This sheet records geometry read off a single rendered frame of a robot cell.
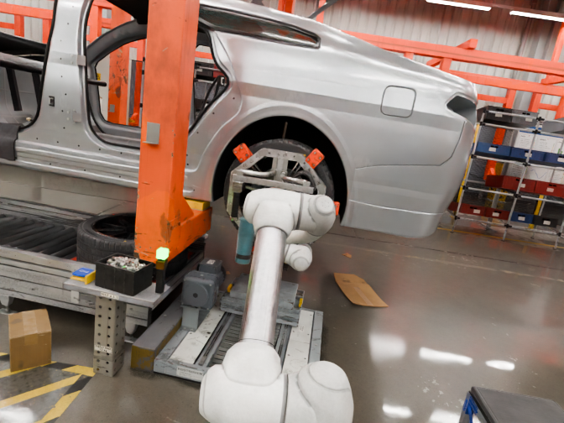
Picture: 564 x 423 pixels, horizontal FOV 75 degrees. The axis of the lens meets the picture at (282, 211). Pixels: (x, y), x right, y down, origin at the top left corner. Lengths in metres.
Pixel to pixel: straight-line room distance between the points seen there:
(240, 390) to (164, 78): 1.29
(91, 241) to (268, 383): 1.54
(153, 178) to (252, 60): 0.87
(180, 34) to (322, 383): 1.42
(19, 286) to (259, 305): 1.69
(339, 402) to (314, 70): 1.64
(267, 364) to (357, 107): 1.49
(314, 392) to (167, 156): 1.19
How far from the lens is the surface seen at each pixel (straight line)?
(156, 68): 1.78
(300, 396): 1.01
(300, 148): 2.10
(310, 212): 1.25
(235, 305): 2.35
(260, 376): 1.01
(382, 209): 2.16
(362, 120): 2.11
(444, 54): 8.52
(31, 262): 2.41
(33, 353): 2.16
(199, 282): 2.04
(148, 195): 1.82
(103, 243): 2.25
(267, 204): 1.24
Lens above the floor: 1.27
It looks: 13 degrees down
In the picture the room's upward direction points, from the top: 9 degrees clockwise
